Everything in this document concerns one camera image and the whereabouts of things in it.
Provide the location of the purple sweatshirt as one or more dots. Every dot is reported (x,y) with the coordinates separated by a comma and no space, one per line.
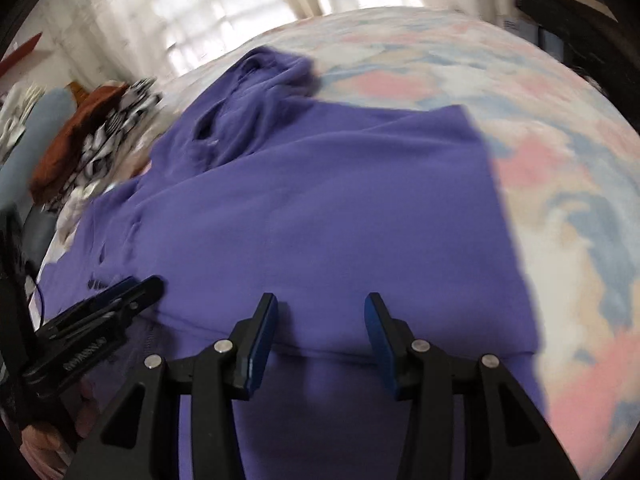
(325,200)

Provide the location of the person's left hand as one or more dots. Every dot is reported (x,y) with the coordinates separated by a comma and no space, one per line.
(87,410)

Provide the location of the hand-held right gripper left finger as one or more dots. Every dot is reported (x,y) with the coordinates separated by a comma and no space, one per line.
(259,345)

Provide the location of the pastel patterned bedsheet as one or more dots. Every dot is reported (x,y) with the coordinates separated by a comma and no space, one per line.
(575,240)

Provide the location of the white quilt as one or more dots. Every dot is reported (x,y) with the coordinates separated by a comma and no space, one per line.
(75,207)

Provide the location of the grey blue pillow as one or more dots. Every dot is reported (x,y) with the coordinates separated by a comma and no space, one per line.
(40,125)

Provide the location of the rust orange cloth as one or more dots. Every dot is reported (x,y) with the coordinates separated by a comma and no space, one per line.
(65,145)

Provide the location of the red object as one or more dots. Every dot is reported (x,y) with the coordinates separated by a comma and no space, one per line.
(20,55)

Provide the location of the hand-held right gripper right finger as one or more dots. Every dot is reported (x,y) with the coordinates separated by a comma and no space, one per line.
(382,347)

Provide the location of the black and white patterned cloth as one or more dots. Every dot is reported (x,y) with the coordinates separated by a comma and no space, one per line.
(120,125)

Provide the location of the white sheer curtain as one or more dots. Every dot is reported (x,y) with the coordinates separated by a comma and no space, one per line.
(200,10)

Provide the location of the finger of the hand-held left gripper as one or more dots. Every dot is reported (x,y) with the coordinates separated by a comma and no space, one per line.
(115,297)

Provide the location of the dark grey cloth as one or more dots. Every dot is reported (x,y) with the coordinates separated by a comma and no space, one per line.
(39,235)

